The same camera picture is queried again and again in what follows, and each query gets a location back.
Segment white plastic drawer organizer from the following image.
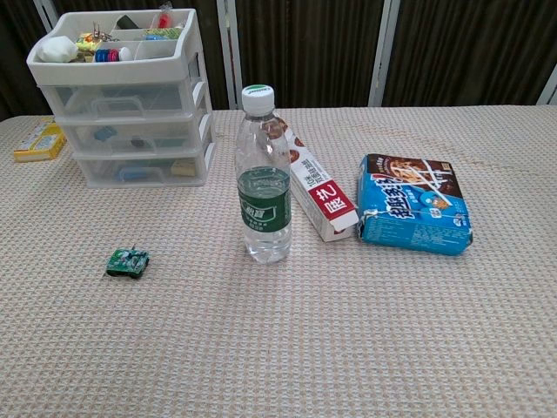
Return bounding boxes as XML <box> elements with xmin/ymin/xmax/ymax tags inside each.
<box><xmin>25</xmin><ymin>7</ymin><xmax>218</xmax><ymax>189</ymax></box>

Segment green yellow packet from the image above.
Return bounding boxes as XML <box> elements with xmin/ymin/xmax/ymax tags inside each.
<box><xmin>142</xmin><ymin>26</ymin><xmax>184</xmax><ymax>41</ymax></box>

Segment blue flat item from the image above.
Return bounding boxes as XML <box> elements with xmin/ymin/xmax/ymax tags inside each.
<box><xmin>119</xmin><ymin>167</ymin><xmax>151</xmax><ymax>183</ymax></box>

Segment white partition post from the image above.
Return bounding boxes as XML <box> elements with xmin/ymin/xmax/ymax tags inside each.
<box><xmin>216</xmin><ymin>0</ymin><xmax>244</xmax><ymax>110</ymax></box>
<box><xmin>367</xmin><ymin>0</ymin><xmax>401</xmax><ymax>108</ymax></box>
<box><xmin>535</xmin><ymin>64</ymin><xmax>557</xmax><ymax>105</ymax></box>
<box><xmin>32</xmin><ymin>0</ymin><xmax>60</xmax><ymax>32</ymax></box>

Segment clear drawer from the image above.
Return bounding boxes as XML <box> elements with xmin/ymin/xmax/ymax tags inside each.
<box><xmin>39</xmin><ymin>79</ymin><xmax>206</xmax><ymax>119</ymax></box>
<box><xmin>55</xmin><ymin>112</ymin><xmax>211</xmax><ymax>157</ymax></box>
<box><xmin>72</xmin><ymin>149</ymin><xmax>215</xmax><ymax>189</ymax></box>

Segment yellow candy wrapper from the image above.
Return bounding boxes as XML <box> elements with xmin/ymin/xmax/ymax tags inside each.
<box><xmin>74</xmin><ymin>34</ymin><xmax>104</xmax><ymax>53</ymax></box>

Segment clear bottom drawer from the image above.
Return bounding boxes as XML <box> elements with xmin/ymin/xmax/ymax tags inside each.
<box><xmin>72</xmin><ymin>149</ymin><xmax>215</xmax><ymax>189</ymax></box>

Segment small green circuit board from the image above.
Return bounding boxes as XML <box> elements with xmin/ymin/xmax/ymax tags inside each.
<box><xmin>105</xmin><ymin>246</ymin><xmax>151</xmax><ymax>279</ymax></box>

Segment clear top drawer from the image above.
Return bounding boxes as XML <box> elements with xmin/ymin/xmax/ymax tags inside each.
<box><xmin>39</xmin><ymin>79</ymin><xmax>206</xmax><ymax>119</ymax></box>

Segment clear green-label water bottle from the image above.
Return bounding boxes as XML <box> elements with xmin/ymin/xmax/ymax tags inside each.
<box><xmin>234</xmin><ymin>83</ymin><xmax>293</xmax><ymax>265</ymax></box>

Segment metal binder clips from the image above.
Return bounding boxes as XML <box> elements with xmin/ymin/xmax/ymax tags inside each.
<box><xmin>91</xmin><ymin>24</ymin><xmax>121</xmax><ymax>44</ymax></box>

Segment dark pleated curtain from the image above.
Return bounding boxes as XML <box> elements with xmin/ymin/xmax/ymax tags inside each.
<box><xmin>0</xmin><ymin>0</ymin><xmax>557</xmax><ymax>121</ymax></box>

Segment red white toothpaste box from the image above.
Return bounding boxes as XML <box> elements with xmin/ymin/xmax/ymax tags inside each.
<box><xmin>272</xmin><ymin>111</ymin><xmax>360</xmax><ymax>243</ymax></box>

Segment beige woven tablecloth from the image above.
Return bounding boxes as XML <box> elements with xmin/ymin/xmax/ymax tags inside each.
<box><xmin>0</xmin><ymin>104</ymin><xmax>557</xmax><ymax>418</ymax></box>

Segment beige block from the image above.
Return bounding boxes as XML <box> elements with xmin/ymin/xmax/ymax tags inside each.
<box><xmin>170</xmin><ymin>158</ymin><xmax>196</xmax><ymax>178</ymax></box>

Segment yellow cardboard box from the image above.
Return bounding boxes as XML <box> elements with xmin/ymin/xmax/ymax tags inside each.
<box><xmin>12</xmin><ymin>116</ymin><xmax>67</xmax><ymax>164</ymax></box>

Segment blue cookie package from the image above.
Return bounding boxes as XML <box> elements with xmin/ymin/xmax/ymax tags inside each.
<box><xmin>356</xmin><ymin>152</ymin><xmax>474</xmax><ymax>257</ymax></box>

